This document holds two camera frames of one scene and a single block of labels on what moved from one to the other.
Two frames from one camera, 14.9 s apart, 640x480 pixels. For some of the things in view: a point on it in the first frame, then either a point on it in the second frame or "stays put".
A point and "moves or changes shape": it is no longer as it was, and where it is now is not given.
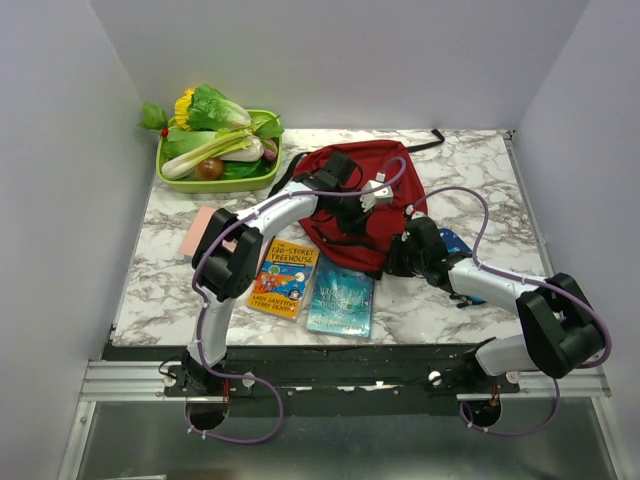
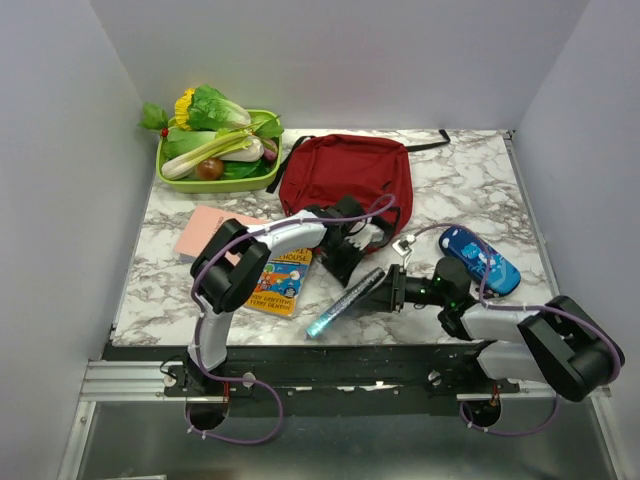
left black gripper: x=356 y=224 → x=345 y=270
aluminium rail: x=144 y=382 stays put
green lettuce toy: x=211 y=109 stays put
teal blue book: x=342 y=301 moves or changes shape
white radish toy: x=252 y=153 stays put
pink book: x=195 y=231 stays put
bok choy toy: x=180 y=140 stays put
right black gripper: x=392 y=262 → x=391 y=293
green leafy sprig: x=153 y=117 stays put
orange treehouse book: x=284 y=280 stays put
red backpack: x=368 y=252 moves or changes shape
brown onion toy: x=210 y=169 stays put
